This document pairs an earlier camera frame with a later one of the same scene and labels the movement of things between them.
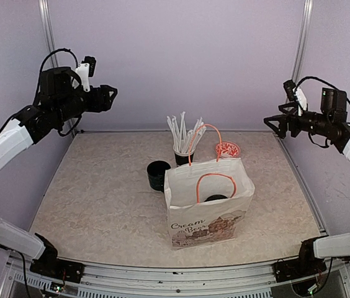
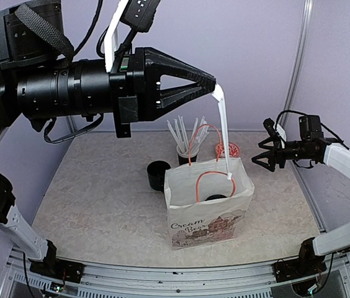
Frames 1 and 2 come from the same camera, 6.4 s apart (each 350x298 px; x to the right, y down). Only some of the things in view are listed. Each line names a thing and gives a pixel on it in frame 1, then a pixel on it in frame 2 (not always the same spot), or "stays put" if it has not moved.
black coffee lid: (215, 197) stays put
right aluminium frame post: (303, 38) stays put
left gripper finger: (110, 93) to (177, 89)
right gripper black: (285, 119) to (272, 154)
